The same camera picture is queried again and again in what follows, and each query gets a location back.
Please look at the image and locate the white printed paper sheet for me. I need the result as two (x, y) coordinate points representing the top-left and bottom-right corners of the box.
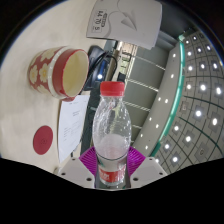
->
(57, 94), (91, 164)

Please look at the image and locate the ceiling lights group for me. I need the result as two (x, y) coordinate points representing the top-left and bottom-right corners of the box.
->
(133, 29), (224, 168)

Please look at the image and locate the white paper ream box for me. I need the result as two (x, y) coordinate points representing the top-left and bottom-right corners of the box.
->
(86, 0), (163, 51)

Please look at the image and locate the black desk microphone console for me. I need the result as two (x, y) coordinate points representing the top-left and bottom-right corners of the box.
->
(82, 45), (118, 92)

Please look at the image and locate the clear red-capped water bottle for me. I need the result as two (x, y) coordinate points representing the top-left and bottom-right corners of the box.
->
(92, 80), (133, 190)

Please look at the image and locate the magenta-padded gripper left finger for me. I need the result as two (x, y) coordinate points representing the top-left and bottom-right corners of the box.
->
(57, 146), (99, 189)

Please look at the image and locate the red floral ceramic mug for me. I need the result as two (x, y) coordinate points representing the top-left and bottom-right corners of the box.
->
(27, 46), (90, 102)

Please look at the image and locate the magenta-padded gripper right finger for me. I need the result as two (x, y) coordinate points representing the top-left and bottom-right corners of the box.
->
(125, 146), (168, 189)

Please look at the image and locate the flat round red coaster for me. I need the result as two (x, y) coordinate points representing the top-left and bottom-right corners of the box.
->
(32, 125), (54, 156)

